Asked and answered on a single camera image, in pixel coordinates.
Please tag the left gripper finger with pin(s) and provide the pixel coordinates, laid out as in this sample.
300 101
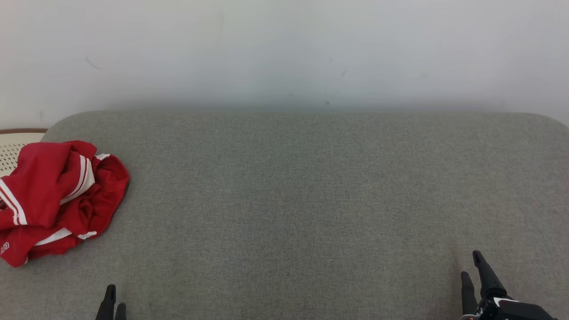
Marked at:
121 313
107 306

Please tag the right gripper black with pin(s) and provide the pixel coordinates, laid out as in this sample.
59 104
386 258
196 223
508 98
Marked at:
511 312

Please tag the red shorts white side stripes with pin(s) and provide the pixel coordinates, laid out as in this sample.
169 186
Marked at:
104 195

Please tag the red jersey shirt white sleeves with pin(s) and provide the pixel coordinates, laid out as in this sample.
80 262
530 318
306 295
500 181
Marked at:
40 182

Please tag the white perforated laundry basket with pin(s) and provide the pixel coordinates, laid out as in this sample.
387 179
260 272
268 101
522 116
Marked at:
11 149

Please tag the grey fabric sofa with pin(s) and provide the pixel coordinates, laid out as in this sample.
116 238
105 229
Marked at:
293 200

